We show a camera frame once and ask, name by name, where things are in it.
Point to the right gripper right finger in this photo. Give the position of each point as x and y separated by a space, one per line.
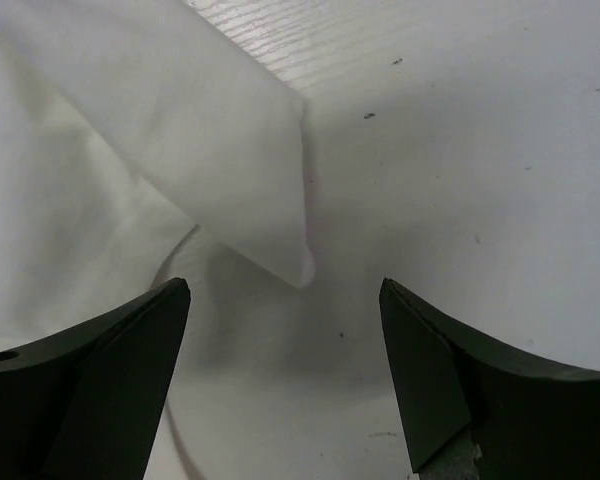
474 407

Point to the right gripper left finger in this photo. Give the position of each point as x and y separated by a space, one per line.
86 402

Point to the white t-shirt black graphic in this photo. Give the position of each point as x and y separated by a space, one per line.
126 127

